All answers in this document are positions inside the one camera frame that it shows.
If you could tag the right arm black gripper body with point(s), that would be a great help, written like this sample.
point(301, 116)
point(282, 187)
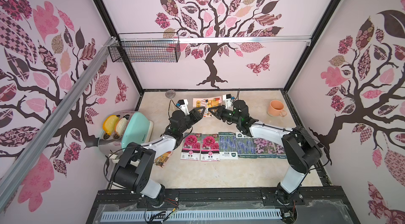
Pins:
point(221, 112)

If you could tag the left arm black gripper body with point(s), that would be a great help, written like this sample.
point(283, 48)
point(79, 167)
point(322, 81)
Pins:
point(189, 120)

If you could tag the pink rose packet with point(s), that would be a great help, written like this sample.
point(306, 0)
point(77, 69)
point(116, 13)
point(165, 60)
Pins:
point(209, 148)
point(191, 147)

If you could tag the lavender seed packet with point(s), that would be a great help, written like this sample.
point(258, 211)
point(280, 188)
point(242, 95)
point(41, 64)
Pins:
point(246, 147)
point(227, 146)

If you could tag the orange illustrated packet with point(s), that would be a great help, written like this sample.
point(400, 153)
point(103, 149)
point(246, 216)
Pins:
point(162, 160)
point(207, 103)

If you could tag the pink cosmos seed packet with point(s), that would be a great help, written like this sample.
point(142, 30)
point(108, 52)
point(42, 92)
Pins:
point(264, 148)

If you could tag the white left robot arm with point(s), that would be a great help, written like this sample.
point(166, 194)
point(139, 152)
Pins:
point(135, 164)

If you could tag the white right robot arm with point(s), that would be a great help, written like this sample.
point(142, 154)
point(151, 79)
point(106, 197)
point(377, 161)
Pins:
point(301, 149)

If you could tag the clear glass jar with grains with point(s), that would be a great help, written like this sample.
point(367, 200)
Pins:
point(170, 94)

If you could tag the orange ceramic mug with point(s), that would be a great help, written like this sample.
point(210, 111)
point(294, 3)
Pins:
point(276, 108)

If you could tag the orange illustrated packet by toaster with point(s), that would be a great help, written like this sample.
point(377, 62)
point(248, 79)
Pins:
point(162, 160)

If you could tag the beige toast slice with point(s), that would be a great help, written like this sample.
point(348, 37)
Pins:
point(121, 127)

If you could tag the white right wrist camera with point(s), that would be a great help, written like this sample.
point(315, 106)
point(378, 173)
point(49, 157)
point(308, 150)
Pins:
point(228, 100)

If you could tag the black wire basket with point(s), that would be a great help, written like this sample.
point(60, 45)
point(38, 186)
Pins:
point(146, 47)

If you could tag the white slotted cable duct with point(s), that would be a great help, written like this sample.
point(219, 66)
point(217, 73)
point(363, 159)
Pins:
point(190, 215)

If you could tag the aluminium rail on wall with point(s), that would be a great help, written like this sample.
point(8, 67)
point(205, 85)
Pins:
point(15, 175)

